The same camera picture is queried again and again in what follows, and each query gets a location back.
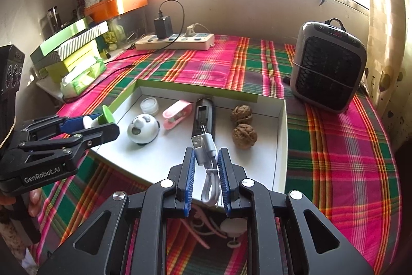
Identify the white power strip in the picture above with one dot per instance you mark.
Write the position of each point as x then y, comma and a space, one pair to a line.
177, 41

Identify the pink claw hair clip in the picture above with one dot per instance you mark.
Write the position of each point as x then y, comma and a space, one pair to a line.
206, 226

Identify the black handheld flashlight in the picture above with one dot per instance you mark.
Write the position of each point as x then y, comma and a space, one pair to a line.
203, 115

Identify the green white suction holder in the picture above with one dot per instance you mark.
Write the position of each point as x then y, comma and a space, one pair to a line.
106, 115

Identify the brown walnut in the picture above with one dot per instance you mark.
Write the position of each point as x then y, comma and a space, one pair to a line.
245, 136

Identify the white round plastic object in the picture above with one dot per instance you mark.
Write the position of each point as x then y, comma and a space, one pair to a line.
233, 228

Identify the black charger adapter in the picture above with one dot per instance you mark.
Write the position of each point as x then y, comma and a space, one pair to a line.
162, 27

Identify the green and white cardboard box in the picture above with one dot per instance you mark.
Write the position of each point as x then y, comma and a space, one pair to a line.
267, 146

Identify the white side table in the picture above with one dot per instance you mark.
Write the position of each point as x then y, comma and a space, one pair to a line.
48, 89

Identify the heart print curtain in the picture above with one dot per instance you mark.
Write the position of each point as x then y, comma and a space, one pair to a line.
386, 52

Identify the white mug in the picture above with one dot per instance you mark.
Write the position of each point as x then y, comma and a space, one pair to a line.
90, 1

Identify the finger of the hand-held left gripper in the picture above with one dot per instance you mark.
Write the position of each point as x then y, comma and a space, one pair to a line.
96, 135
70, 124

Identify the white round panda toy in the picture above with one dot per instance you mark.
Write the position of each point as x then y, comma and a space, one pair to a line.
143, 131

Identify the grey striped box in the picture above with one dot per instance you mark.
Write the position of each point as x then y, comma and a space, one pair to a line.
85, 39

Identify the small white jar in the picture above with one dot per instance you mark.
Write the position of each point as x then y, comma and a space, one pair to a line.
149, 106

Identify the pale carved walnut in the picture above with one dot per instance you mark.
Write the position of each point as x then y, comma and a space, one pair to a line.
242, 114

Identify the glass jar with black frame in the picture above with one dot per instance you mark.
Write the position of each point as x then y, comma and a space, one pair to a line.
54, 19

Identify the green tissue pack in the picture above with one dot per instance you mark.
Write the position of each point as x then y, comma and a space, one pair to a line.
82, 77

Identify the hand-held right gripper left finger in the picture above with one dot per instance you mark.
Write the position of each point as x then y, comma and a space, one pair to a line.
190, 184

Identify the orange storage box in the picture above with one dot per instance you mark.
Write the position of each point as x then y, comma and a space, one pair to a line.
119, 6

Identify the pink plastic clip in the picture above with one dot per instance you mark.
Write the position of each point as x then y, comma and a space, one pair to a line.
175, 115

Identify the person's left hand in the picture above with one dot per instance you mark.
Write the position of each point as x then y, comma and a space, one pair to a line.
34, 202

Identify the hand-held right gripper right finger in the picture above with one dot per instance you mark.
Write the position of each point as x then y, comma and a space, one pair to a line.
225, 184

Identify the grey space heater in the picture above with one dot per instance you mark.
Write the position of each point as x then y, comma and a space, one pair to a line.
328, 68

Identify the yellow-green bottle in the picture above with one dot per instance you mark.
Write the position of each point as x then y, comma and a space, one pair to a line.
114, 35

